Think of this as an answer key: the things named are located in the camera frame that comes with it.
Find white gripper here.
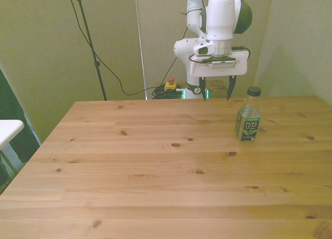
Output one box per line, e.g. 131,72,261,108
189,49,248,102

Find clear Pure Leaf tea bottle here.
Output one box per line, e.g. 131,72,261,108
234,86,261,142

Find yellow red emergency stop button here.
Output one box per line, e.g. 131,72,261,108
164,77,178,92

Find white side table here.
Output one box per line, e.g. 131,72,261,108
0,119,25,177

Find coiled black cable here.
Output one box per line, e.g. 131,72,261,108
151,85,185,100

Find black hanging cable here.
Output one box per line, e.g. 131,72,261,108
64,0,189,96

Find black camera tripod stand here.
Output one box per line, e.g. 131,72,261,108
67,0,108,101

